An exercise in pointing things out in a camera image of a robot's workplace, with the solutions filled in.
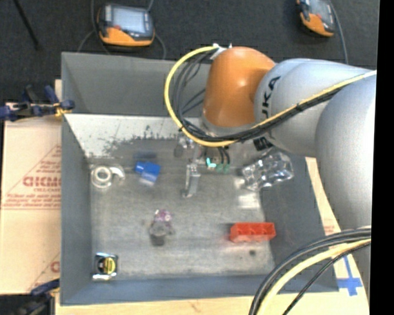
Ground blue box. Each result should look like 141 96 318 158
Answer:
132 160 162 187

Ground silver and yellow tape measure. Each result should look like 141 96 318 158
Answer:
92 251 119 282

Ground white tape roll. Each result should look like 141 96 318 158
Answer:
90 163 127 190

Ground purple and grey toy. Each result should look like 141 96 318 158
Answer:
148 208 177 248

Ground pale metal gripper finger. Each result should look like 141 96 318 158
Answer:
173 136 188 159
181 163 202 199

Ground red toy brick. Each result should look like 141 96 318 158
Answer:
228 221 277 245

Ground brown cardboard board red print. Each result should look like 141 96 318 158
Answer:
0 76 371 309

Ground grey metal bin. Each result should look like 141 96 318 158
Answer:
52 52 347 315

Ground clear plastic container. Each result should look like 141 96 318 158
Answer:
241 150 295 192

